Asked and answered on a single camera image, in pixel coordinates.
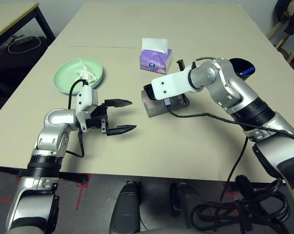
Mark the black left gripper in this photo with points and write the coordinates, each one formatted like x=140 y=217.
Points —
x=96 y=118

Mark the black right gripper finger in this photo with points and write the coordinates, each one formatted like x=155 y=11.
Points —
x=181 y=65
x=183 y=100

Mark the grey glasses case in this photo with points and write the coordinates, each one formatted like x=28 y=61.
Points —
x=154 y=109

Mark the black sunglasses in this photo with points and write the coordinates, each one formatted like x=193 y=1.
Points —
x=149 y=91

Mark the light green plate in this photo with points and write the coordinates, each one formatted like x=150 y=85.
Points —
x=66 y=78

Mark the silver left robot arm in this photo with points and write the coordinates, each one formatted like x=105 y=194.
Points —
x=54 y=119

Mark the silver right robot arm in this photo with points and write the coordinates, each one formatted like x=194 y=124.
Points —
x=217 y=73

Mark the purple tissue pack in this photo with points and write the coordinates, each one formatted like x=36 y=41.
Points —
x=154 y=63

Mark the white pop-up tissue sheet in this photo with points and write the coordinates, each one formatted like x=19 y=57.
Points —
x=154 y=45

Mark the black cup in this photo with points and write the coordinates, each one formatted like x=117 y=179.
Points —
x=241 y=64

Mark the blue marker pen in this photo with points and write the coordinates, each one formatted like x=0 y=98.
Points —
x=248 y=71

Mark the dark grey robot left leg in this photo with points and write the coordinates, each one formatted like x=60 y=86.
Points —
x=124 y=212

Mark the dark grey robot leg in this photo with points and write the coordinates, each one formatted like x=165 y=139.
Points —
x=183 y=204
x=124 y=212

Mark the wooden stool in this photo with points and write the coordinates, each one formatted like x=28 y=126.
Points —
x=278 y=28

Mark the dark grey robot right leg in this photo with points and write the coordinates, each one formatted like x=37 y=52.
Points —
x=183 y=204

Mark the grey power adapter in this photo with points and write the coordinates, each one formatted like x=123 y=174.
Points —
x=22 y=39

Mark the small wooden side table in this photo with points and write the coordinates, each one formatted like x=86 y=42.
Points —
x=5 y=17

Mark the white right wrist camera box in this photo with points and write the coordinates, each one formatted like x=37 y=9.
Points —
x=171 y=85

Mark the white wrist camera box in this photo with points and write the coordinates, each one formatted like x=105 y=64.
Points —
x=84 y=97
x=171 y=85

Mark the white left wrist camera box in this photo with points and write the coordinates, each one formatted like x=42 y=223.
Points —
x=84 y=97

